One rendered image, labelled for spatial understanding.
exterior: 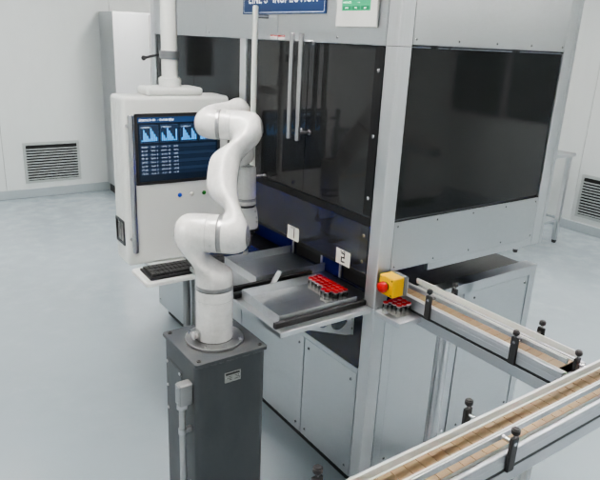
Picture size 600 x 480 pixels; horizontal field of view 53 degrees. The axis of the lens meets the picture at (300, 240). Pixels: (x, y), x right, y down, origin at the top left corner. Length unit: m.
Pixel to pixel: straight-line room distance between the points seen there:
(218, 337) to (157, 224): 0.98
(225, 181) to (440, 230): 0.89
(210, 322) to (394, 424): 1.03
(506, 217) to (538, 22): 0.77
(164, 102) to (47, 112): 4.62
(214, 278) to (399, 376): 0.97
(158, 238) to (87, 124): 4.66
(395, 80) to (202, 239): 0.81
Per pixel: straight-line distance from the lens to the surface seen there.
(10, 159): 7.26
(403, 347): 2.44
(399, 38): 2.04
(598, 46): 6.92
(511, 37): 2.47
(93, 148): 7.45
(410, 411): 2.67
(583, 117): 6.96
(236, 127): 1.99
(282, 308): 2.19
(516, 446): 1.53
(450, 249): 2.44
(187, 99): 2.75
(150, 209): 2.77
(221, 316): 1.93
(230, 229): 1.82
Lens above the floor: 1.81
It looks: 18 degrees down
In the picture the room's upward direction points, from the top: 3 degrees clockwise
